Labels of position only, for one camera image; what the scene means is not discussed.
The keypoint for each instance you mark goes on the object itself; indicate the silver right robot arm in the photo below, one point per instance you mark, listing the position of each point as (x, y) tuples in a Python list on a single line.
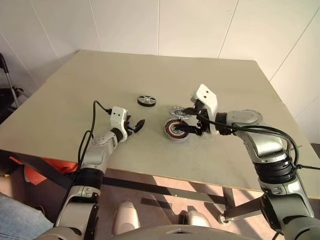
[(265, 145)]

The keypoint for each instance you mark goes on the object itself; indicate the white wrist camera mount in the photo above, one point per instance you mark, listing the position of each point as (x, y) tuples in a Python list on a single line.
[(206, 96), (117, 116)]

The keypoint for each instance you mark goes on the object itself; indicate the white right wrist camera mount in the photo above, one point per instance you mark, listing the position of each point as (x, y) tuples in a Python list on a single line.
[(206, 96)]

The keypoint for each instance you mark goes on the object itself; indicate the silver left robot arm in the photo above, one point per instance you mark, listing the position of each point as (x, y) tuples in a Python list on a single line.
[(96, 155)]

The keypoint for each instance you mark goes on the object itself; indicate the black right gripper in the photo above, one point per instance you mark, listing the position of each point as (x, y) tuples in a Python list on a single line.
[(203, 112)]

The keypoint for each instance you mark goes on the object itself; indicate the dark metal table frame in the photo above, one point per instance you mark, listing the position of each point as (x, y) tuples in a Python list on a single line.
[(52, 173)]

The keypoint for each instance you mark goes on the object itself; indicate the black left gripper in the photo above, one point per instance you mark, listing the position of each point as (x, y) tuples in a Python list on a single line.
[(130, 126)]

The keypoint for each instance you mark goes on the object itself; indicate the silver robot torso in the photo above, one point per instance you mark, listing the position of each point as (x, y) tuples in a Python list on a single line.
[(175, 233)]

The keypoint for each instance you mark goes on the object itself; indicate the pale rounded shell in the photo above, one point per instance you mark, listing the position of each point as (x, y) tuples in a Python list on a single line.
[(126, 217), (198, 218)]

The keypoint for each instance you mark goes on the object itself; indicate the black cart with silver pole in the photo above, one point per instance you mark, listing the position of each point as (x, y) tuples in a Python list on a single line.
[(6, 97)]

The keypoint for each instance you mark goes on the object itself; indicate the black spoked rotor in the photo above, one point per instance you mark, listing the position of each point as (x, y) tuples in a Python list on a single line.
[(146, 100)]

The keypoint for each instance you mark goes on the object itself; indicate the blue denim fabric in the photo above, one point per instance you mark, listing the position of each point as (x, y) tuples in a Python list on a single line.
[(17, 220)]

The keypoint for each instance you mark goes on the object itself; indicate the orange fabric bundle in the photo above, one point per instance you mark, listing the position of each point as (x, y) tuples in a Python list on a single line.
[(62, 165)]

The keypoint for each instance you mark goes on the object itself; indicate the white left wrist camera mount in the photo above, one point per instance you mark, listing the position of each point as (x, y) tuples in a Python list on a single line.
[(117, 116)]

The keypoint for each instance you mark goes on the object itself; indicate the motor rotor with copper windings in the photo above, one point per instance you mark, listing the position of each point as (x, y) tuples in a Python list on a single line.
[(172, 136)]

